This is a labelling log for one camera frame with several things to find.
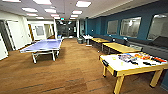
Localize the dark waste bin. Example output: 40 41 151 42
76 37 84 45

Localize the small white table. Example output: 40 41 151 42
82 34 94 47

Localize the yellow wooden table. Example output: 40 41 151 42
101 41 143 55
90 36 111 51

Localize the interior glass window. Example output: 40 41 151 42
147 12 168 41
106 19 120 36
119 16 143 39

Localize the ceiling light panel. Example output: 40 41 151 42
70 9 81 15
2 0 22 4
75 0 92 9
21 6 39 14
32 0 53 6
43 8 57 14

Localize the blue ping pong table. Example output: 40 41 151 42
18 37 65 65

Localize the yellow air hockey table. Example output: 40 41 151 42
98 51 168 94

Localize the orange bowl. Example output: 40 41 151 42
134 52 151 61

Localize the red black game paddle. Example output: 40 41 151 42
151 56 168 64

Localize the framed glass wall panel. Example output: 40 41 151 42
34 25 45 37

